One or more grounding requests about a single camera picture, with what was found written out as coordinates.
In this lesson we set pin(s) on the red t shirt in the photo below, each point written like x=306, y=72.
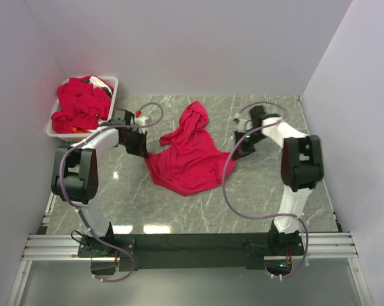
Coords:
x=191, y=163

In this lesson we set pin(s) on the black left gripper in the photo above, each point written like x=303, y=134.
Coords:
x=141, y=150

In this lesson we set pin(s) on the aluminium rail frame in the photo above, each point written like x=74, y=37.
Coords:
x=186, y=269

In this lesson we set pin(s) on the white printed garment in basket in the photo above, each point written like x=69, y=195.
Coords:
x=99, y=83

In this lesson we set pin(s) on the red clothes pile in basket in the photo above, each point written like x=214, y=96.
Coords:
x=81, y=105

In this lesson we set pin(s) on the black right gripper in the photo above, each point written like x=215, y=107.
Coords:
x=242, y=150

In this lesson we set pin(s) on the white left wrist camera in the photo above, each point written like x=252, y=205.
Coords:
x=141, y=119

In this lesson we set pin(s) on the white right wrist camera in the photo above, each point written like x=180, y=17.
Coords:
x=241, y=123

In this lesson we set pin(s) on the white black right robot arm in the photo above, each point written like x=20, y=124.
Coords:
x=301, y=168

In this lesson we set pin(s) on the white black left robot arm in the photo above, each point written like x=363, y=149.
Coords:
x=75, y=175

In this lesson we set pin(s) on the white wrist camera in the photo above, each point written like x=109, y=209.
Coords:
x=141, y=119
x=241, y=123

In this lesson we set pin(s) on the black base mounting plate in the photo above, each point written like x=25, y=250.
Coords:
x=133, y=252

